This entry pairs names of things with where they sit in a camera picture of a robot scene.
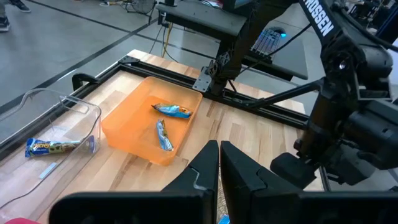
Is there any clear plastic bin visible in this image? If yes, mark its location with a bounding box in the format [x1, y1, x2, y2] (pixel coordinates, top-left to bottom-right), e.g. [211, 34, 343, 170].
[0, 88, 103, 210]

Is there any person's shoe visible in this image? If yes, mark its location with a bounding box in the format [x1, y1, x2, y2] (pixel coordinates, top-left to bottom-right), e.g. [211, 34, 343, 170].
[9, 0, 32, 13]
[0, 15, 12, 32]

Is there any backlit keyboard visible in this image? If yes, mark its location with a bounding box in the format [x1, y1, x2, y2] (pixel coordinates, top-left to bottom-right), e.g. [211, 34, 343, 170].
[250, 27, 285, 57]

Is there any blue chocolate chip granola bar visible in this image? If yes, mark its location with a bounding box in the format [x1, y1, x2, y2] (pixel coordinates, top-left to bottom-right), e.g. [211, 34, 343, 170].
[24, 135, 96, 158]

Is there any black mouse blue light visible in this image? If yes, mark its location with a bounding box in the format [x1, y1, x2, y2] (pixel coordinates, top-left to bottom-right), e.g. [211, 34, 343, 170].
[269, 26, 289, 39]

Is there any bright blue granola bar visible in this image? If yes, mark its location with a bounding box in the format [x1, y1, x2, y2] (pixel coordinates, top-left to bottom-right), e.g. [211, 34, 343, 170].
[155, 119, 175, 152]
[151, 103, 193, 119]

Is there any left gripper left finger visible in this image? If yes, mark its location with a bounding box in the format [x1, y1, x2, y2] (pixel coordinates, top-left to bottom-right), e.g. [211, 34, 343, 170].
[161, 139, 220, 224]

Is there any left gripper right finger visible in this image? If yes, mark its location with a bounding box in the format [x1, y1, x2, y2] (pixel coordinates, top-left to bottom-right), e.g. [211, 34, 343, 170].
[220, 140, 301, 224]

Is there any black frame clamp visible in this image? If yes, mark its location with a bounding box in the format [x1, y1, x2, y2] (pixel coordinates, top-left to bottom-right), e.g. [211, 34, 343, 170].
[72, 73, 101, 91]

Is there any black floor fan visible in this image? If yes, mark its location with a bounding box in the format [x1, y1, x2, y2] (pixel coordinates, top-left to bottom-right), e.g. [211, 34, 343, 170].
[130, 0, 156, 15]

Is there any yellow cable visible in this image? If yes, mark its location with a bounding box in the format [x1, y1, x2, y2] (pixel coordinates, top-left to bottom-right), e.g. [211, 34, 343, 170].
[161, 22, 174, 58]

